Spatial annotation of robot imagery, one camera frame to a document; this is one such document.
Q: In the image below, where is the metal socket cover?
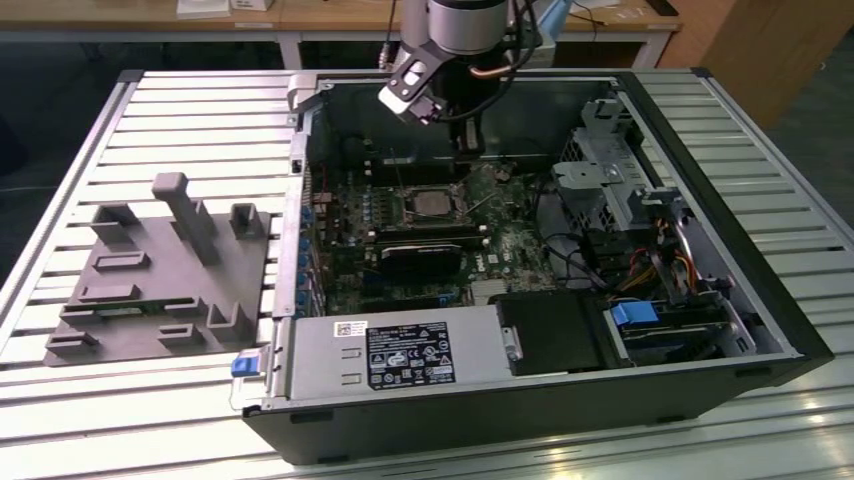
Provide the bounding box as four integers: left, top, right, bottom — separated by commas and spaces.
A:
397, 185, 467, 225

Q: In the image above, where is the silver CPU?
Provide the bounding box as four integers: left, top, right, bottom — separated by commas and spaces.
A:
409, 192, 449, 215

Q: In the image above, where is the CPU socket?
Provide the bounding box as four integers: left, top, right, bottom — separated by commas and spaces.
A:
390, 183, 471, 227

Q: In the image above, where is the pale blue teach pendant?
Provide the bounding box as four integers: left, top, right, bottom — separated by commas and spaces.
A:
525, 0, 576, 56

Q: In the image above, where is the wooden desk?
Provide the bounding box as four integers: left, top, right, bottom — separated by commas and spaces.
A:
0, 0, 683, 71

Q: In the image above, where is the metal drive cage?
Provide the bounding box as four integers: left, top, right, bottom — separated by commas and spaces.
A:
549, 99, 668, 234

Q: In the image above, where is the green motherboard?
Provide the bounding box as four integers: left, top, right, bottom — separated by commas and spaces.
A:
309, 164, 575, 316

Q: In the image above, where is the black graphics card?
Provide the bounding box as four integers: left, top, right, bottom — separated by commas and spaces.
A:
377, 242, 464, 278

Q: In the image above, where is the silver chipset heatsink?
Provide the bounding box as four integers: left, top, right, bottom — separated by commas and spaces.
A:
469, 279, 509, 301

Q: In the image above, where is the wooden cabinet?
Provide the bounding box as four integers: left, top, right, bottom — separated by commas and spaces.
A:
656, 0, 854, 129

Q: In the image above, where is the black drive bay box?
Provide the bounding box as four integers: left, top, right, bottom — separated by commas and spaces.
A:
496, 294, 612, 376

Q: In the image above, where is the blue disk carrier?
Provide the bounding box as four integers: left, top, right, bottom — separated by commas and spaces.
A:
607, 299, 661, 329

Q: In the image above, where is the grey power supply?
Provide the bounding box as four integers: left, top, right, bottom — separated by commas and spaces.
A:
262, 304, 521, 401

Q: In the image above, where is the hard disk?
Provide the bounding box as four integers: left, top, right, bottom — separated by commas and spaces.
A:
603, 299, 735, 366

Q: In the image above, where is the grey parts rack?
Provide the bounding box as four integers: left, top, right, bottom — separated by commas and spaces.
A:
40, 172, 274, 369

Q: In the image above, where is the blue plastic latch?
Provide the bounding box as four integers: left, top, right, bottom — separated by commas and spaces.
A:
229, 351, 262, 380

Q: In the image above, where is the black PC case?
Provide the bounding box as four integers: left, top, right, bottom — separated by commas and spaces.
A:
238, 68, 836, 466

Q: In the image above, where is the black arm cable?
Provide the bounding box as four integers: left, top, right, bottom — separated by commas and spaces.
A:
436, 0, 543, 125

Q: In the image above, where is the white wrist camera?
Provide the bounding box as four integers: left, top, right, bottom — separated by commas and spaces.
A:
376, 47, 447, 125

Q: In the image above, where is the yellow power wire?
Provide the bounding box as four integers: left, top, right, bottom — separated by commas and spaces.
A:
616, 262, 668, 294

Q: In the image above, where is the orange power wire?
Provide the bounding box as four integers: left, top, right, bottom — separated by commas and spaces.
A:
669, 252, 701, 296

